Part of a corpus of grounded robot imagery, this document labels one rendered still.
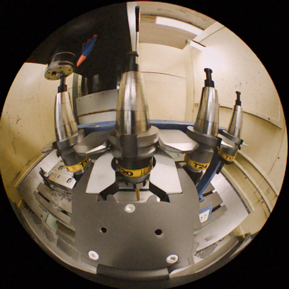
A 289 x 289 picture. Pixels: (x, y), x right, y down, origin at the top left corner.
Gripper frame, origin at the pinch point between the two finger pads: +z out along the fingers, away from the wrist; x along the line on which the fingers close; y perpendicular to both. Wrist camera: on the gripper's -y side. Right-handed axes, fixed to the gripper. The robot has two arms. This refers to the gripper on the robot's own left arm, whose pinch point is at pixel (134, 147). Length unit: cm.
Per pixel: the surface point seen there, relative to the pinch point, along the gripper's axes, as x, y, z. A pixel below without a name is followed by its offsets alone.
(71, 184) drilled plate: -30.6, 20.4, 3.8
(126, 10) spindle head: -2.6, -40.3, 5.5
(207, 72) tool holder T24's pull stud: 10.7, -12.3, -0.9
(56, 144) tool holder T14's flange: -11.9, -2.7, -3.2
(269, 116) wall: 65, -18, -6
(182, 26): 77, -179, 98
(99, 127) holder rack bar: -6.2, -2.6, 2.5
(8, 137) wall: -135, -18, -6
